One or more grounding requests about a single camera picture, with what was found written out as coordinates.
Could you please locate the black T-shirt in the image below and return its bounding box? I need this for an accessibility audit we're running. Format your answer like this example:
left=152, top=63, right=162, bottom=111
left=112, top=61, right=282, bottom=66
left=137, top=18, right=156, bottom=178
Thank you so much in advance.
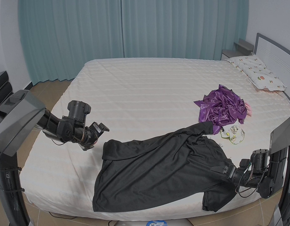
left=93, top=121, right=237, bottom=212

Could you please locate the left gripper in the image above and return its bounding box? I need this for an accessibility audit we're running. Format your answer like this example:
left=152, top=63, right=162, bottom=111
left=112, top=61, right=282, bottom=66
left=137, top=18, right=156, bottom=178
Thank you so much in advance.
left=79, top=122, right=110, bottom=152

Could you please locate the purple satin garment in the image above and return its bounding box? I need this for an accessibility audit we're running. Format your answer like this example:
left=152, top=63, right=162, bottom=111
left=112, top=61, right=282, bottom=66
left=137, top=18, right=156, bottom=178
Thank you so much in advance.
left=194, top=84, right=248, bottom=135

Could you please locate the black chest of drawers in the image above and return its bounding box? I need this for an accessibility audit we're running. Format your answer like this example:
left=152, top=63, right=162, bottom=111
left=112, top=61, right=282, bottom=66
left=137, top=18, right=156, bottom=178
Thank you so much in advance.
left=0, top=71, right=14, bottom=112

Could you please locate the white printed pillow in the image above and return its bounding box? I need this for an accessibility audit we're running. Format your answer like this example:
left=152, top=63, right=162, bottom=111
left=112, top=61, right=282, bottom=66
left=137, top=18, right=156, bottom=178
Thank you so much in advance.
left=225, top=55, right=287, bottom=92

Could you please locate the grey bedside table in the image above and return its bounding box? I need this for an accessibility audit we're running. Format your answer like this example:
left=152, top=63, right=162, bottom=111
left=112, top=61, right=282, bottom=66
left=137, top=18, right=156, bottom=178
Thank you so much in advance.
left=221, top=38, right=254, bottom=61

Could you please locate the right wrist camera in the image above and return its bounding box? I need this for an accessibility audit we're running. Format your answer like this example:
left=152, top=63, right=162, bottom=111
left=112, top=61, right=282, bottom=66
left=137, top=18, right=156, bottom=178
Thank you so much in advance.
left=239, top=159, right=251, bottom=172

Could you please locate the white printed garment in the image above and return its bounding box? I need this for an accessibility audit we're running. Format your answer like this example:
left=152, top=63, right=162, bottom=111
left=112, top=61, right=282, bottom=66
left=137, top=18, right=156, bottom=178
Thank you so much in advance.
left=219, top=124, right=245, bottom=145

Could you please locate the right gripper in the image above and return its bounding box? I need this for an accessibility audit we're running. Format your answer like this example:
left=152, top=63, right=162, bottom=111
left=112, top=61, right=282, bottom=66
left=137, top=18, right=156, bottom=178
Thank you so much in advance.
left=209, top=165, right=242, bottom=186

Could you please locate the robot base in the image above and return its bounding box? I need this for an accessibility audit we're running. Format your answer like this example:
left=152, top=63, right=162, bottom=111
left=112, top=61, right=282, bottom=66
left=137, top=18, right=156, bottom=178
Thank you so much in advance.
left=114, top=218, right=190, bottom=226

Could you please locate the bed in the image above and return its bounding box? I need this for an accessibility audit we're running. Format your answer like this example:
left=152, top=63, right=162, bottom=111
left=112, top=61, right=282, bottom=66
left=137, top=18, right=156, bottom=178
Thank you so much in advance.
left=19, top=33, right=290, bottom=221

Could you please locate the blue-green curtain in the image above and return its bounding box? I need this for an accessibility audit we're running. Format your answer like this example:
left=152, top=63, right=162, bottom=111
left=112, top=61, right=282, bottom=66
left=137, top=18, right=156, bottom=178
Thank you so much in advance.
left=120, top=0, right=249, bottom=61
left=18, top=0, right=125, bottom=85

